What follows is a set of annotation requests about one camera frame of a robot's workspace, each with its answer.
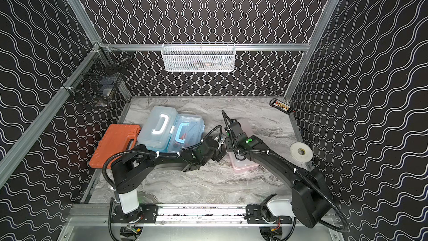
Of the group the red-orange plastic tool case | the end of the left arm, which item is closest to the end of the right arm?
the end of the left arm

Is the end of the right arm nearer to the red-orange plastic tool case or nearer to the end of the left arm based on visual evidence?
the end of the left arm

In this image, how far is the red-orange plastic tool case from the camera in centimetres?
89
